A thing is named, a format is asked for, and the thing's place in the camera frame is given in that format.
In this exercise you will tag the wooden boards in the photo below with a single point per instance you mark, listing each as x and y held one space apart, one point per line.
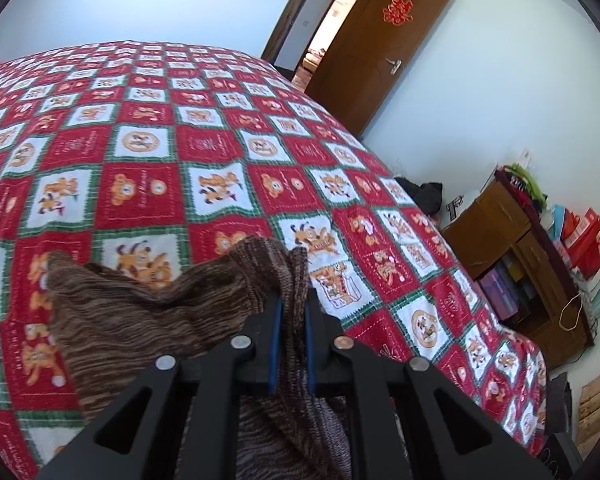
597 405

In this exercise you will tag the brown wooden door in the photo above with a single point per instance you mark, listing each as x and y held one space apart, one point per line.
375 75

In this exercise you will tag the green cloth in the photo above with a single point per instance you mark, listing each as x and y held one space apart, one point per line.
527 182

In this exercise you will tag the red printed blanket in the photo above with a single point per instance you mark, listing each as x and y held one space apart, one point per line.
205 145

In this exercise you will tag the red paper door decoration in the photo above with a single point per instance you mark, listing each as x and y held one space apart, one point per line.
397 11

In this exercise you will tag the brown knit sweater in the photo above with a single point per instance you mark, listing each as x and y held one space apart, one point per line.
130 320

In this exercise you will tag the red gift bag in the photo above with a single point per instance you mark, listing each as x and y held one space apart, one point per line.
585 240

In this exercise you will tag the brown wooden cabinet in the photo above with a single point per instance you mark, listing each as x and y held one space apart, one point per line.
495 220

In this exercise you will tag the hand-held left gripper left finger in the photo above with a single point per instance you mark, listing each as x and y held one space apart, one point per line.
276 350

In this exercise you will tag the white printed paper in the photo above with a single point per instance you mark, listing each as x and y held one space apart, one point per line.
460 207

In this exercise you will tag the light blue gift bag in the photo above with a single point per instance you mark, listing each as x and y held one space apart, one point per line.
558 220

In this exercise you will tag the stack of books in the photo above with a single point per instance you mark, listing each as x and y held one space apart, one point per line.
502 290

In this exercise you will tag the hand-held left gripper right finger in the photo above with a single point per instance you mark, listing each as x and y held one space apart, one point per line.
310 355

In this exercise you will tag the black bag on floor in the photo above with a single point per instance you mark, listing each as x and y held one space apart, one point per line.
422 195

